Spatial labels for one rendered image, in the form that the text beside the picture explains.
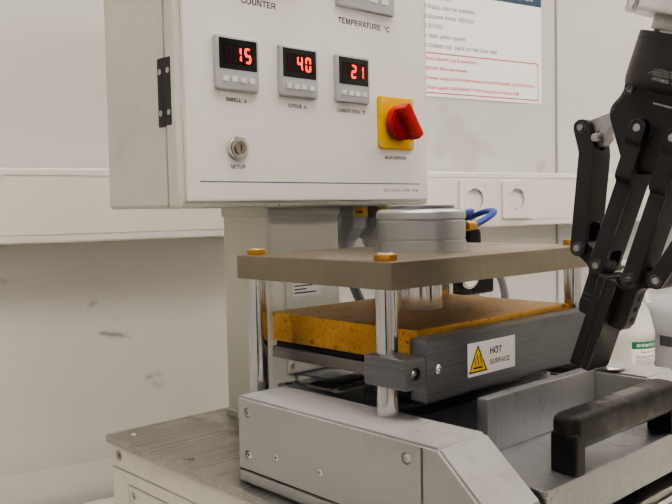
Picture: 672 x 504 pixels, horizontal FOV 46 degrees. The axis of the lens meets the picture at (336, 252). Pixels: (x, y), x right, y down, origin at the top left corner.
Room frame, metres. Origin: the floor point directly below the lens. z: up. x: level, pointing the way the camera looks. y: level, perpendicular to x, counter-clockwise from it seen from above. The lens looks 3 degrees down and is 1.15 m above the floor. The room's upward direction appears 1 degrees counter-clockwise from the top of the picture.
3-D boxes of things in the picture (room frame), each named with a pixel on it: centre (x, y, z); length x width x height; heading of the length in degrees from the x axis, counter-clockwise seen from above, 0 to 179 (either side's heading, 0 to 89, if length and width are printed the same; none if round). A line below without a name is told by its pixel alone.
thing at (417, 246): (0.74, -0.07, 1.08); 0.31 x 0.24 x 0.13; 133
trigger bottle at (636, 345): (1.44, -0.54, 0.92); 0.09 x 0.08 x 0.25; 34
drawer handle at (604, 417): (0.56, -0.20, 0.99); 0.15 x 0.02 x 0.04; 133
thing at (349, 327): (0.70, -0.08, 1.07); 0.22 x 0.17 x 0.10; 133
